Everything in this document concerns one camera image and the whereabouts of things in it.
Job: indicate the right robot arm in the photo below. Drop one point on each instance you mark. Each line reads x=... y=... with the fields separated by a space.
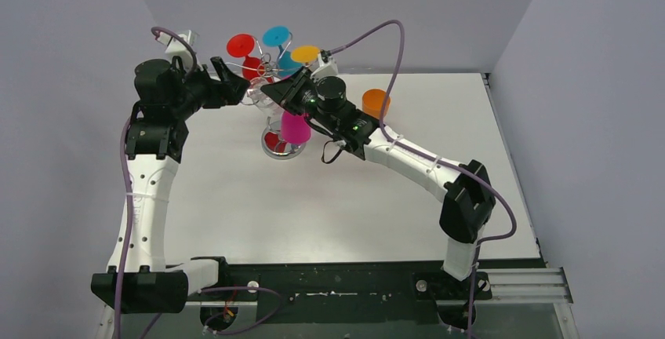
x=461 y=188

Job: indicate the chrome wine glass rack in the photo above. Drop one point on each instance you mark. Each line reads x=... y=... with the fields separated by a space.
x=271 y=141

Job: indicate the orange wine glass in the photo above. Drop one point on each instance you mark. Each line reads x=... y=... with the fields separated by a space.
x=375 y=102

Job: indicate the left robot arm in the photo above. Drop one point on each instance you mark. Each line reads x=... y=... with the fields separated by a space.
x=138 y=278

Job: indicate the red wine glass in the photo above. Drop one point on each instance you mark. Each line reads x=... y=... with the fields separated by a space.
x=242 y=46

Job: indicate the clear patterned wine glass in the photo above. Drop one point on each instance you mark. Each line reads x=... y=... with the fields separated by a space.
x=261 y=101

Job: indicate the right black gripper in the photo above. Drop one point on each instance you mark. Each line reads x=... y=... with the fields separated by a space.
x=288 y=92

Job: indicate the yellow wine glass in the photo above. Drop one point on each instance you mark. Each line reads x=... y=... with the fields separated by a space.
x=305 y=55

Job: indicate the magenta wine glass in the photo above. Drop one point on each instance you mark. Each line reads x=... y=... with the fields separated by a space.
x=294 y=129

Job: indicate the blue wine glass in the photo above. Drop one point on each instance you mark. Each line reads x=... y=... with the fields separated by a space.
x=280 y=37

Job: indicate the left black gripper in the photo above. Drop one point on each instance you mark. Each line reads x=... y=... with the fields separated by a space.
x=216 y=84

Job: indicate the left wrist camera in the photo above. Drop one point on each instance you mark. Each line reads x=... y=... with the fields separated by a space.
x=182 y=48

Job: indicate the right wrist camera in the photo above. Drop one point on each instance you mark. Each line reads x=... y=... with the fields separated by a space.
x=326 y=66

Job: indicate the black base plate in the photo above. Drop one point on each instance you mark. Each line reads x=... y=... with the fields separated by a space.
x=366 y=292

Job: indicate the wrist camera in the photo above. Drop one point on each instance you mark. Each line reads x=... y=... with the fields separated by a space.
x=182 y=48
x=326 y=66

